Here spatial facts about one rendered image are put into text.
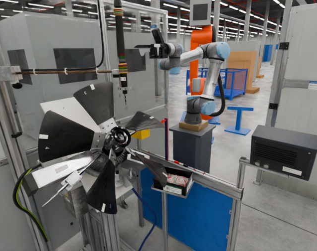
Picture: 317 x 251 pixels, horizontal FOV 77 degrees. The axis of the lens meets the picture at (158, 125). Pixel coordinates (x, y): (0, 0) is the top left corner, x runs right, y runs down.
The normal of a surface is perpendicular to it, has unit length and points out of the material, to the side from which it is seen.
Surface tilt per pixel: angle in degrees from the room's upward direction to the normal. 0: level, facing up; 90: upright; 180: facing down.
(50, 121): 74
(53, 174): 50
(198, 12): 90
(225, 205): 90
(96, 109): 61
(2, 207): 90
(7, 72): 90
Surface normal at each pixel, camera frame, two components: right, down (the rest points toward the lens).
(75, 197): 0.77, 0.20
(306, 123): -0.63, 0.29
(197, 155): 0.13, 0.33
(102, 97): 0.05, -0.29
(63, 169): 0.57, -0.45
